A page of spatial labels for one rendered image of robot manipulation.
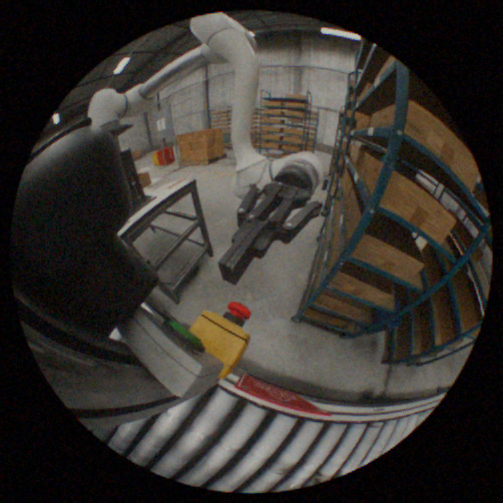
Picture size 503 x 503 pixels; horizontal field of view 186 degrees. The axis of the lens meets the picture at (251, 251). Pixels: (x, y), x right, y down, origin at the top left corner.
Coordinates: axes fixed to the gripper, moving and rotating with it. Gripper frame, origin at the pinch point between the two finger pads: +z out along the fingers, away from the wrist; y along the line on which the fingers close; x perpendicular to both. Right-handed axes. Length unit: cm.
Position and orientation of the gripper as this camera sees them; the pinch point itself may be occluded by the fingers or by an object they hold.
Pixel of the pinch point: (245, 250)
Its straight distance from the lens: 15.3
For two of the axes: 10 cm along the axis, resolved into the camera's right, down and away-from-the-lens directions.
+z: -4.6, 6.6, -5.9
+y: 8.9, 3.5, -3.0
